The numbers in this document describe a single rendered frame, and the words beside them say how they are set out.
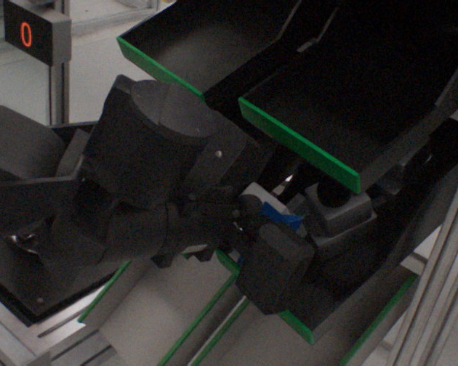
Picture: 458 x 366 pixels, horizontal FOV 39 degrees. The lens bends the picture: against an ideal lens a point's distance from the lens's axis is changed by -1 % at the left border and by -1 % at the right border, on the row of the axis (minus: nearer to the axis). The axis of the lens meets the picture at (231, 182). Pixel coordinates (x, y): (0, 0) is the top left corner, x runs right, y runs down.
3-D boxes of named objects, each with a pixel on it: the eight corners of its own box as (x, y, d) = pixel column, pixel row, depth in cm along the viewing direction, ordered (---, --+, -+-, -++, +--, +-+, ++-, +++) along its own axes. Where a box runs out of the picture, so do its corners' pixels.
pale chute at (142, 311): (158, 401, 73) (136, 396, 69) (98, 328, 80) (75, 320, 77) (315, 210, 73) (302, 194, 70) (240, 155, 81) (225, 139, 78)
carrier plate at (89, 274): (37, 326, 84) (36, 314, 83) (-61, 237, 95) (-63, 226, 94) (166, 250, 100) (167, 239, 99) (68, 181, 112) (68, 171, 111)
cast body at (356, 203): (320, 263, 61) (312, 220, 55) (299, 232, 63) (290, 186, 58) (397, 225, 62) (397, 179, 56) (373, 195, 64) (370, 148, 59)
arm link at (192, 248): (206, 338, 42) (240, 262, 39) (68, 185, 53) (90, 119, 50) (286, 316, 48) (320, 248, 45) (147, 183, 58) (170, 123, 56)
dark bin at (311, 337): (312, 347, 56) (302, 306, 50) (218, 261, 64) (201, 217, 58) (509, 160, 64) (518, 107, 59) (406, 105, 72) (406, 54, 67)
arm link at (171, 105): (-41, 218, 40) (22, 63, 34) (5, 152, 46) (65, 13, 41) (126, 292, 42) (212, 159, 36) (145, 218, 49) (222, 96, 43)
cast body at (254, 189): (259, 284, 57) (234, 250, 52) (228, 255, 60) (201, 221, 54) (323, 218, 59) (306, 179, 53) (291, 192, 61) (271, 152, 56)
